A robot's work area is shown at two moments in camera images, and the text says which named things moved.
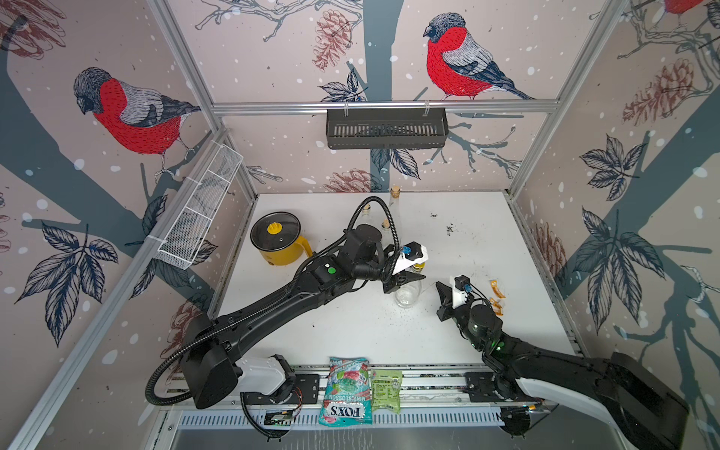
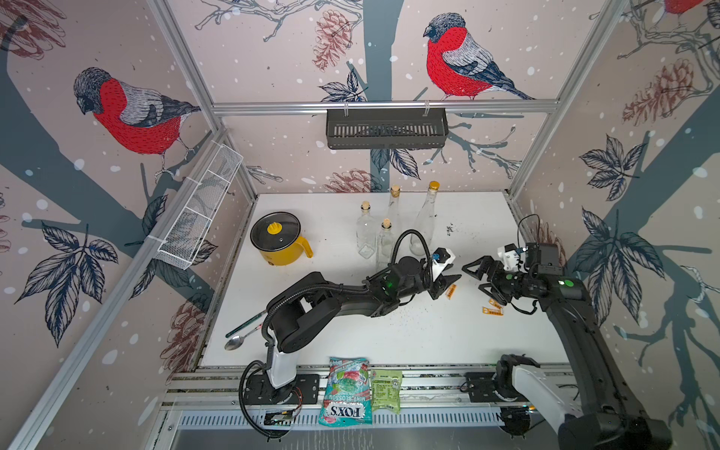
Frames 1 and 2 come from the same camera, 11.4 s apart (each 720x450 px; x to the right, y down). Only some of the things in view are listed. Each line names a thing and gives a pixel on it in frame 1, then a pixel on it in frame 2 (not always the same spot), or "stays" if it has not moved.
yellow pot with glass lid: [276, 235] stays
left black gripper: [399, 279] to [441, 284]
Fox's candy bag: [347, 397] stays
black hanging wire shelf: [387, 130] stays
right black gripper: [446, 304] to [496, 289]
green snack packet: [385, 389] stays
